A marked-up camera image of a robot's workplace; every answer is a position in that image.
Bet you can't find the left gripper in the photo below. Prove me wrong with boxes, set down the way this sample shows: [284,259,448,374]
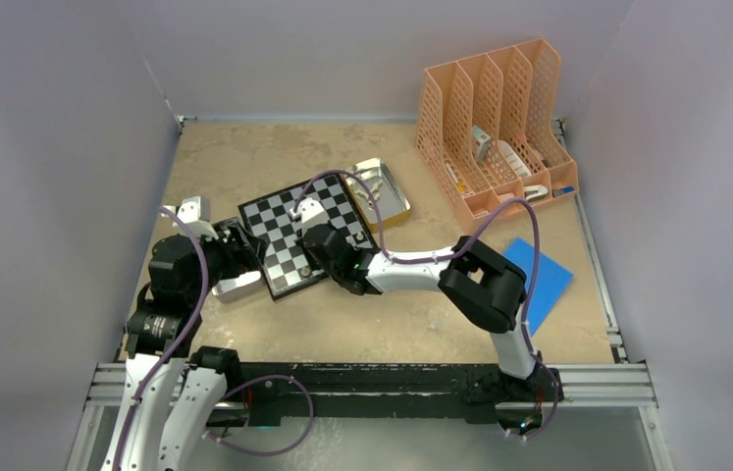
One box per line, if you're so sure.
[185,219,266,304]

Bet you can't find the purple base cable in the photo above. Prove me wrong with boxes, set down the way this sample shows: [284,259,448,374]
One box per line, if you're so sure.
[201,375,316,457]

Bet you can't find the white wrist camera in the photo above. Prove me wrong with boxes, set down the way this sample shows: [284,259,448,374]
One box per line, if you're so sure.
[175,195,218,239]
[289,197,329,231]

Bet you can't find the silver tray of black pieces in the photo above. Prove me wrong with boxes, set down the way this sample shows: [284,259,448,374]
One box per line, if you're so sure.
[211,217,265,305]

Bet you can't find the orange file organizer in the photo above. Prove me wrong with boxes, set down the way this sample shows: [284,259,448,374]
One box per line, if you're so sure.
[414,38,580,233]

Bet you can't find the black and white chessboard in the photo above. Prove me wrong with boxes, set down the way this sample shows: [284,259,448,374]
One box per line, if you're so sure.
[237,171,382,302]

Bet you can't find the black base bar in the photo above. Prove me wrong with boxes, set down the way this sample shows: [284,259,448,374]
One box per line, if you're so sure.
[226,362,564,433]

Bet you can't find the yellow tray of white pieces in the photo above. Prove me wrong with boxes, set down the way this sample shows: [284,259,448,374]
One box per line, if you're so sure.
[343,158,411,234]

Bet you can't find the blue flat sheet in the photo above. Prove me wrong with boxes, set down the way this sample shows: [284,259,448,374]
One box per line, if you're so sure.
[503,237,573,336]

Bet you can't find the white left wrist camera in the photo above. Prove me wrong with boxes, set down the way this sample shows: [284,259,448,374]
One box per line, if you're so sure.
[175,195,218,239]

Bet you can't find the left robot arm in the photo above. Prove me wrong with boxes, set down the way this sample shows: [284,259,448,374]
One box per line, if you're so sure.
[101,218,267,470]

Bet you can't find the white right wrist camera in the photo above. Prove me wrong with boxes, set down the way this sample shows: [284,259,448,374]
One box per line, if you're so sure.
[289,197,329,231]

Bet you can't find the white stapler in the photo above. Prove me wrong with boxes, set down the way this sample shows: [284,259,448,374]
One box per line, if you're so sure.
[523,184,550,203]

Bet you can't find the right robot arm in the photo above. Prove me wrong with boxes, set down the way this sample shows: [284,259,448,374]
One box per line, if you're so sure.
[299,223,540,399]

